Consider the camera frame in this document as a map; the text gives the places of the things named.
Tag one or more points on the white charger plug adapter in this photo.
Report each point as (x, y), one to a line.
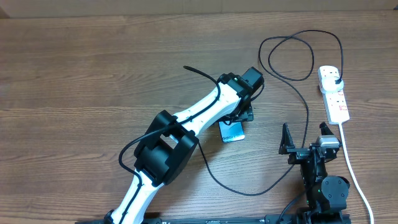
(331, 84)

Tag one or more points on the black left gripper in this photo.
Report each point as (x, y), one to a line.
(245, 112)

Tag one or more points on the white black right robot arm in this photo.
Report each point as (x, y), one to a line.
(326, 194)

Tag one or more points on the white power strip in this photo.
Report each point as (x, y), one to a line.
(335, 103)

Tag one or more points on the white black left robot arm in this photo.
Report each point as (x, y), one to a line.
(157, 157)

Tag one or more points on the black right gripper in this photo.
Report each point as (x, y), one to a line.
(296, 154)

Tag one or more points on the black smartphone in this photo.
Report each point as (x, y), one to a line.
(231, 132)

